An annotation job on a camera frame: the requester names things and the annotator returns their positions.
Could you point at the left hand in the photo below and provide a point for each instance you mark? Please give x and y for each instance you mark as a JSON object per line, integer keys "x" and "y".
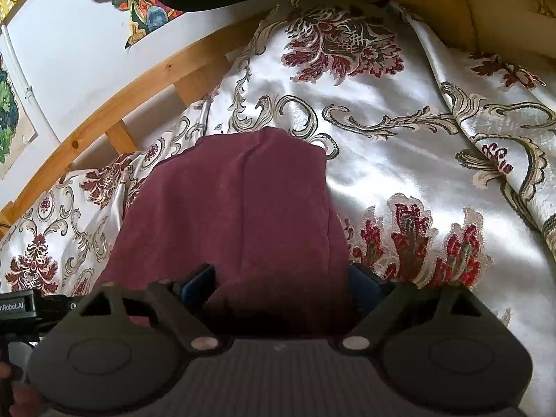
{"x": 26, "y": 402}

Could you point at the white floral bedspread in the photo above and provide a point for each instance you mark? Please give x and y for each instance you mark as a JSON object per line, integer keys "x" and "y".
{"x": 441, "y": 165}

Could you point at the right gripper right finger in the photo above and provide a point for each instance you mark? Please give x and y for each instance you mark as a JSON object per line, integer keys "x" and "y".
{"x": 378, "y": 304}

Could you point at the maroon small garment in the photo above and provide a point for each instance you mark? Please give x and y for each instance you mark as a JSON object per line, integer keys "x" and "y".
{"x": 255, "y": 206}

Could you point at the wooden bed frame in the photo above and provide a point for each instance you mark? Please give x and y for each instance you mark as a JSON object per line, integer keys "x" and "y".
{"x": 518, "y": 29}

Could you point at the green yellow cartoon poster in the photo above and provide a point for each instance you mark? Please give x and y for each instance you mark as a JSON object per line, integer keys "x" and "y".
{"x": 17, "y": 130}

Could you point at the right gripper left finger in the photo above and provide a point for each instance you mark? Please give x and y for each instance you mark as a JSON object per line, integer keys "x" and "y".
{"x": 180, "y": 307}

